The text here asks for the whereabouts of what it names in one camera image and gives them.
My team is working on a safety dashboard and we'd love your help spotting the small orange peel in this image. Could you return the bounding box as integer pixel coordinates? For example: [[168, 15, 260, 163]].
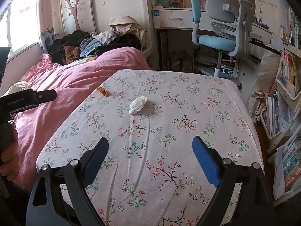
[[97, 87, 109, 97]]

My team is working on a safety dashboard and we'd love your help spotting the small white tissue ball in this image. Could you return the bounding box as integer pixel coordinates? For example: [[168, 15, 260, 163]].
[[128, 96, 147, 115]]

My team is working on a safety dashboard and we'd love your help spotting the person's left hand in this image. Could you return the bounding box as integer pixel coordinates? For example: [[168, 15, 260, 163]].
[[1, 123, 20, 181]]

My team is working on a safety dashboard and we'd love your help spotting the white cloth on duvet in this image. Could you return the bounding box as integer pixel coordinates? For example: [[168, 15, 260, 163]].
[[2, 81, 32, 97]]

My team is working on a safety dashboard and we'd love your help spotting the floral bed sheet mattress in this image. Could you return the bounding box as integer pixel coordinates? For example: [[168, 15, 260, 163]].
[[36, 70, 262, 225]]

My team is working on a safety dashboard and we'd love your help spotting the pink duvet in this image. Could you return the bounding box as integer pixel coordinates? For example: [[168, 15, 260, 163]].
[[13, 47, 150, 191]]

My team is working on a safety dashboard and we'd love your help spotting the white bookshelf with books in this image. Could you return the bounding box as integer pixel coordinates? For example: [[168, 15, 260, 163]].
[[260, 6, 300, 205]]

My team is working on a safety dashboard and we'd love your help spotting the pile of clothes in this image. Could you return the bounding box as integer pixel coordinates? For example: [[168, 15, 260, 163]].
[[47, 30, 141, 65]]

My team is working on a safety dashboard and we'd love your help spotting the beige bag on bed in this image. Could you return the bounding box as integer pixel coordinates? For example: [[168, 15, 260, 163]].
[[108, 16, 145, 47]]

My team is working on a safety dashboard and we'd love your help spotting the blue grey desk chair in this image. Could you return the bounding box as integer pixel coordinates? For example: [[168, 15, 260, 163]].
[[191, 0, 256, 80]]

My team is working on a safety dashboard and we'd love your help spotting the white desk with drawer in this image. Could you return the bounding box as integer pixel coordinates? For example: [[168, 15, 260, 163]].
[[152, 8, 272, 45]]

